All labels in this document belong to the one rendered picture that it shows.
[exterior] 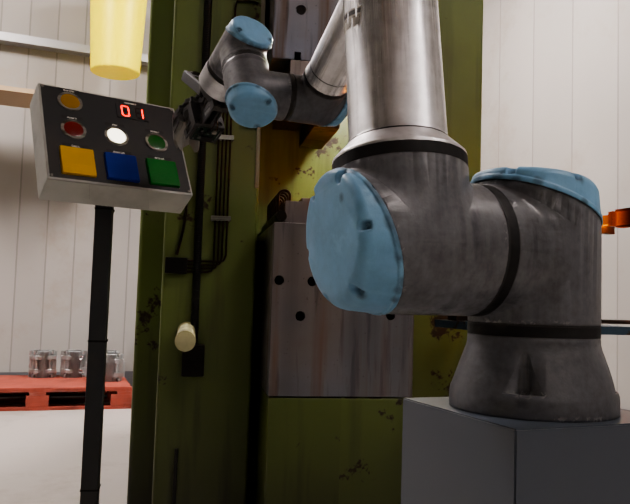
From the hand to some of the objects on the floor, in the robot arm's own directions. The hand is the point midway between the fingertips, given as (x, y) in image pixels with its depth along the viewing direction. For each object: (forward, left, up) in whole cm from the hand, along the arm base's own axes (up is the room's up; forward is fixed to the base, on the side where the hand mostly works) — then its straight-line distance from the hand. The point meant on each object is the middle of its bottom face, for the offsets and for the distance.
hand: (179, 141), depth 163 cm
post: (+20, +14, -107) cm, 110 cm away
